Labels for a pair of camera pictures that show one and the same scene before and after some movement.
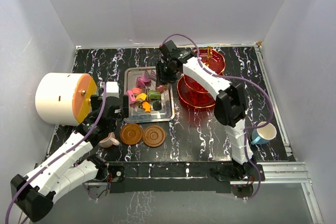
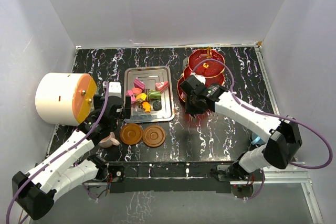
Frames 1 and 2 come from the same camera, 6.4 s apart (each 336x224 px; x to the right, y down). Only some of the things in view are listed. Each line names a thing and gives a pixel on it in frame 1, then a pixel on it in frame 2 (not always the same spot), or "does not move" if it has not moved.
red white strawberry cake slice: [160, 87] does not move
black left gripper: [96, 100] does not move
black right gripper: [161, 78] to [192, 110]
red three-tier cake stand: [193, 92] does not move
